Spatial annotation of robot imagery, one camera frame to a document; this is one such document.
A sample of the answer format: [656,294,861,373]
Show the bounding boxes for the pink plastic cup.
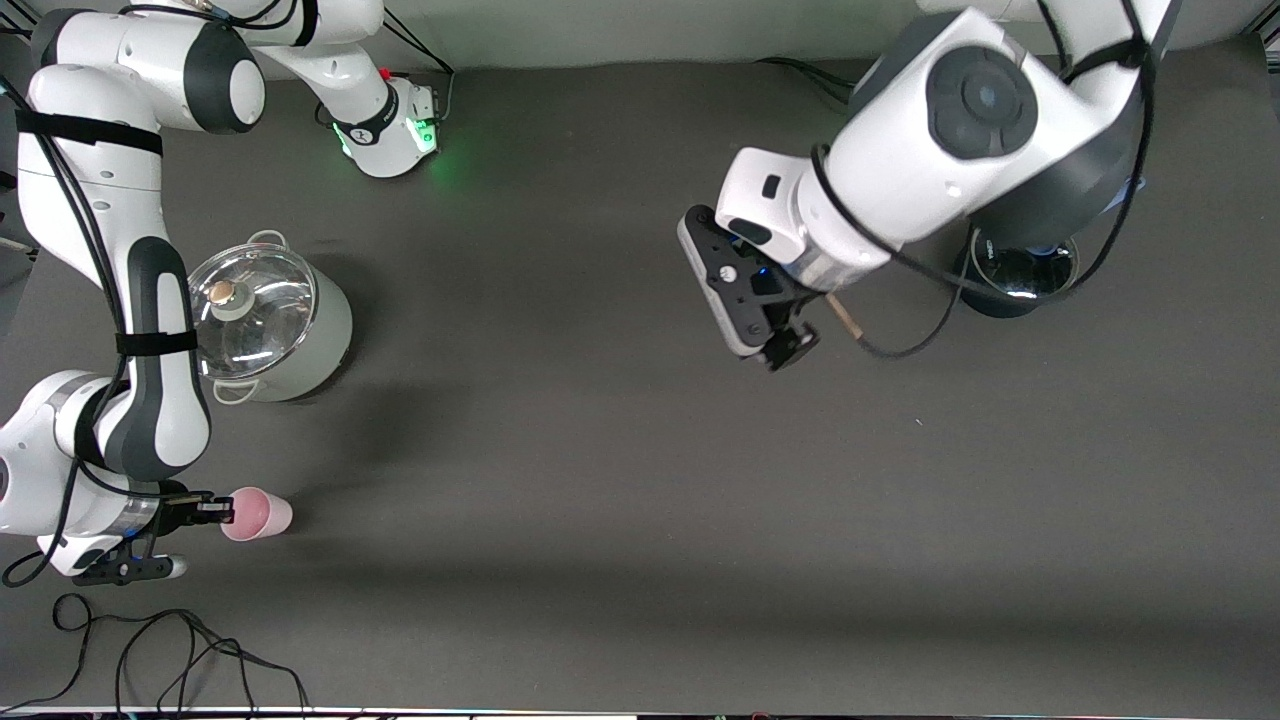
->
[220,486,295,544]

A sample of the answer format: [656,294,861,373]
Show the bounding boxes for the glass lid with grey knob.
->
[188,243,318,381]

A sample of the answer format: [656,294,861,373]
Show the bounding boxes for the dark blue saucepan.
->
[950,176,1148,319]

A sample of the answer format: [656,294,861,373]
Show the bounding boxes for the glass lid with blue knob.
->
[970,232,1081,302]

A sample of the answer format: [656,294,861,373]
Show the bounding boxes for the black left arm wrist cable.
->
[812,0,1187,360]

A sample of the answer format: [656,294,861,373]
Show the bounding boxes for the black arm wrist cable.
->
[0,0,301,589]
[812,0,1187,360]

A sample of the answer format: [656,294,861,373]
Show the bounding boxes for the thin black loose cable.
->
[0,593,311,714]

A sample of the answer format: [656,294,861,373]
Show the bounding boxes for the black left arm base cables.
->
[755,56,853,107]

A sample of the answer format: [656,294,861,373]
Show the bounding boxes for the black arm base cables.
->
[755,56,853,107]
[365,15,457,126]

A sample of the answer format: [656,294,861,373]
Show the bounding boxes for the black right arm wrist cable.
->
[0,0,301,589]

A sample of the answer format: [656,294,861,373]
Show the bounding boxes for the black right arm base cables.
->
[365,15,457,126]

